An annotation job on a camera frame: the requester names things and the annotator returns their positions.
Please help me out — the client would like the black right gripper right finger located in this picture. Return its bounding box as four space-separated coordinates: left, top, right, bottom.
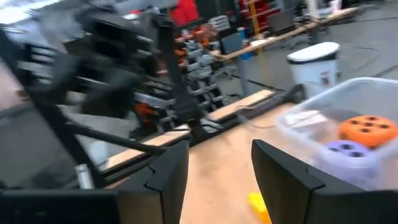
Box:
251 139 326 224

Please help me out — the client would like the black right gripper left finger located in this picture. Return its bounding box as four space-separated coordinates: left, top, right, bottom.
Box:
116 139 190 224

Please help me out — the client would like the purple foam die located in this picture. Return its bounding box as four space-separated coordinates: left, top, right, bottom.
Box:
312 139 382 187

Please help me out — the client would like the white playing card deck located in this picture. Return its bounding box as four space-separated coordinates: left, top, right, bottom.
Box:
283 109 331 133

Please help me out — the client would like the orange foam die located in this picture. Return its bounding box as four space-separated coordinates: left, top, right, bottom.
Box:
338 114 398 149

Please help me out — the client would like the yellow peg block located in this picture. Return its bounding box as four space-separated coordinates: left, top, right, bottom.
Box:
247 191 271 224

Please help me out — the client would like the tall clear plastic bin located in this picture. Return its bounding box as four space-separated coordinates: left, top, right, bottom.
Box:
275 77 398 191

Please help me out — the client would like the white trash can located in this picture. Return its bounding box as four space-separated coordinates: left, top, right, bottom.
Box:
286 42 341 97

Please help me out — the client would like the wooden workbench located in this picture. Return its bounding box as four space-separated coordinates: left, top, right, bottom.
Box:
211 6 358 63

